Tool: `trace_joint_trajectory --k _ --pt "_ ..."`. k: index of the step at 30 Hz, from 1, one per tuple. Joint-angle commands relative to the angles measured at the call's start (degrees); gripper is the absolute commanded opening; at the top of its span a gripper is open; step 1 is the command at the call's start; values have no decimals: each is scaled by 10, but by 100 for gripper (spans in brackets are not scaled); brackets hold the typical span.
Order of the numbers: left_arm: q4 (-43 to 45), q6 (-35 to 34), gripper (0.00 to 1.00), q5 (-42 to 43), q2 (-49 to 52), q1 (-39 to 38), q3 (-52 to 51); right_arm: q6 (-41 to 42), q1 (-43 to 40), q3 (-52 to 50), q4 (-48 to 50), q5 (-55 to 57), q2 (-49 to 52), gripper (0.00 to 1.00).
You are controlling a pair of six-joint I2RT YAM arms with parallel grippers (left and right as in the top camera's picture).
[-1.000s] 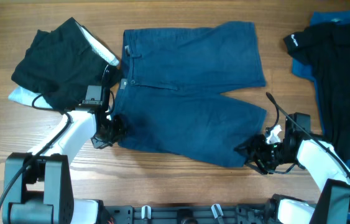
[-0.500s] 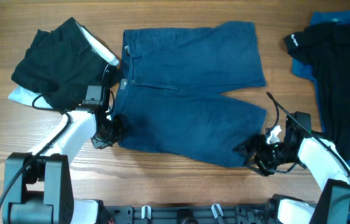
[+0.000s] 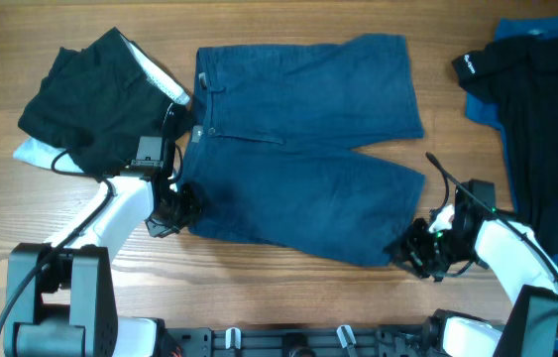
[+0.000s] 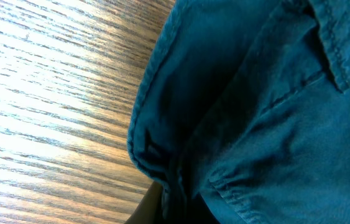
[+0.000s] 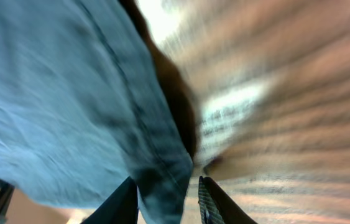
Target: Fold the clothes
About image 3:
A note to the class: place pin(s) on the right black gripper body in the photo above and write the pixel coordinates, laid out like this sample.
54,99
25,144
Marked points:
431,254

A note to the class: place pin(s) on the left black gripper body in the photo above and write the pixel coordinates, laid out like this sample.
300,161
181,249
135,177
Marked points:
178,213

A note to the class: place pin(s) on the dark blue denim shorts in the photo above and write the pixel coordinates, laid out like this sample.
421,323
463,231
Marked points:
275,156

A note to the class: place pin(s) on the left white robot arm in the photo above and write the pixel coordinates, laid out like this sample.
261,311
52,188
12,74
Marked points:
60,298

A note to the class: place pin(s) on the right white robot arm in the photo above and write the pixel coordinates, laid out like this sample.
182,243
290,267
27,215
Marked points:
472,231

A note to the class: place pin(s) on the folded black shorts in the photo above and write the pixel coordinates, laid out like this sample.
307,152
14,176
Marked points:
95,99

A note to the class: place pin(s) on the blue polo shirt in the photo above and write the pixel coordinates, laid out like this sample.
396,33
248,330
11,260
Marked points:
488,114

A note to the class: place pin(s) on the black polo shirt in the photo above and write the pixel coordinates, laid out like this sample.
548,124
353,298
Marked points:
519,75

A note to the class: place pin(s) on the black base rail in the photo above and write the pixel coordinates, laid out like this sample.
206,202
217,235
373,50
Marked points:
382,341

